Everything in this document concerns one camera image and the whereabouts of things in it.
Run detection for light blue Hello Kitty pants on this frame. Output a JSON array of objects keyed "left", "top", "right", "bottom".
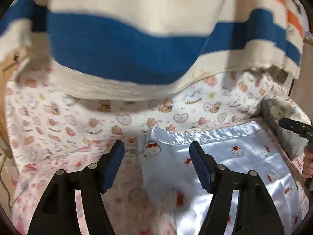
[{"left": 138, "top": 121, "right": 302, "bottom": 234}]

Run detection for person's right hand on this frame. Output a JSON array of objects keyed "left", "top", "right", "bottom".
[{"left": 302, "top": 148, "right": 313, "bottom": 179}]

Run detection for grey folded garment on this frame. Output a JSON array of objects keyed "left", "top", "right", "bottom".
[{"left": 260, "top": 99, "right": 306, "bottom": 160}]

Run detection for white printed folded garment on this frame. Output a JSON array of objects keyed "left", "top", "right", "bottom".
[{"left": 262, "top": 95, "right": 311, "bottom": 125}]

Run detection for pink printed bed sheet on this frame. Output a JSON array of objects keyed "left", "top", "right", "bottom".
[{"left": 10, "top": 120, "right": 312, "bottom": 234}]

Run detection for white bear print sheet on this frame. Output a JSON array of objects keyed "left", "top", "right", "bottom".
[{"left": 4, "top": 64, "right": 288, "bottom": 169}]

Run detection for striped Paris hanging blanket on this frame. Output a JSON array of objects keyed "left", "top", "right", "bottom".
[{"left": 1, "top": 0, "right": 303, "bottom": 101}]

